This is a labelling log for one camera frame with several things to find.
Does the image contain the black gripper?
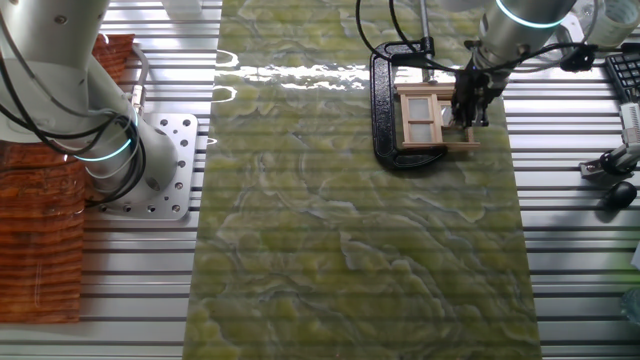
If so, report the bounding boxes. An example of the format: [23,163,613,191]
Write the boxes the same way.
[450,69,502,130]

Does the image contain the black C-clamp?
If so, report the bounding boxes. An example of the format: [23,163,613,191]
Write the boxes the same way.
[369,0,452,171]

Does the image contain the black and silver tool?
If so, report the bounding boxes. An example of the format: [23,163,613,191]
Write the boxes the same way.
[579,142,640,182]

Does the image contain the black keyboard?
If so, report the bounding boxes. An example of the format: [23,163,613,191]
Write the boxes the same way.
[604,49,640,104]

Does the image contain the green marble pattern mat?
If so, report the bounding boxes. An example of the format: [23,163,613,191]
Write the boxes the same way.
[182,0,544,360]

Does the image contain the white tape roll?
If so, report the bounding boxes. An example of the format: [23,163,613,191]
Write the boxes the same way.
[594,0,640,49]

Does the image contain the black dome shaped object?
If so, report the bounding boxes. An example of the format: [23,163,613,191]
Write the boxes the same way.
[606,180,639,211]

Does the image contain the white box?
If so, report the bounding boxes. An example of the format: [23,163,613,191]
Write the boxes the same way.
[160,0,204,15]

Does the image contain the miniature wooden window frame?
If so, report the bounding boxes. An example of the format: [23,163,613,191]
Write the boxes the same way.
[393,81,482,153]

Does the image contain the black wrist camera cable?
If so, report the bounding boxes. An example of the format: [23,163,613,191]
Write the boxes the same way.
[354,0,599,74]

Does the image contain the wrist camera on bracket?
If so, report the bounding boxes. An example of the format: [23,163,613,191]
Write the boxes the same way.
[559,43,599,73]

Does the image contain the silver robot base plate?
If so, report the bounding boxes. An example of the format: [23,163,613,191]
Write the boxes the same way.
[97,112,200,222]

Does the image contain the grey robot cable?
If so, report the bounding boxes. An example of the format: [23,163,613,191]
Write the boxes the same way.
[129,42,152,117]

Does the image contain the black cable bundle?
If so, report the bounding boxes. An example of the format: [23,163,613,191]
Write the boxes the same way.
[0,29,148,209]

